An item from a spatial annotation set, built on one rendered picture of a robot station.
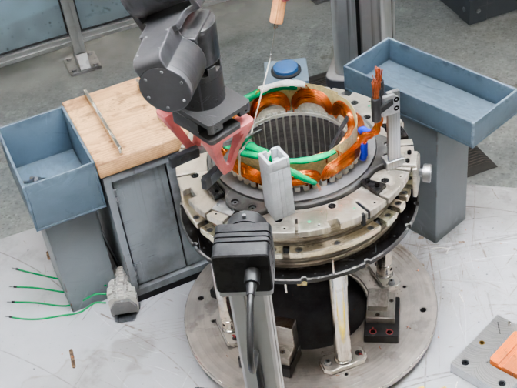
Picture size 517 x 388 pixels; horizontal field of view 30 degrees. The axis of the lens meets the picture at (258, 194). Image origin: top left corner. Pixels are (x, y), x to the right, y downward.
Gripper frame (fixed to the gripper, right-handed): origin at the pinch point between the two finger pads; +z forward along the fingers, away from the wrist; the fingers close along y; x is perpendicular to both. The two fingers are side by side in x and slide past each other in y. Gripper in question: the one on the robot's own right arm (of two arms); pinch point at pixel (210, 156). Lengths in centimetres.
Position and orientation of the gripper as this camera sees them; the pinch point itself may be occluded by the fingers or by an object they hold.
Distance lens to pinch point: 118.6
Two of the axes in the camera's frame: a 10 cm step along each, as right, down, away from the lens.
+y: 6.9, 4.4, -5.7
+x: 7.2, -5.1, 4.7
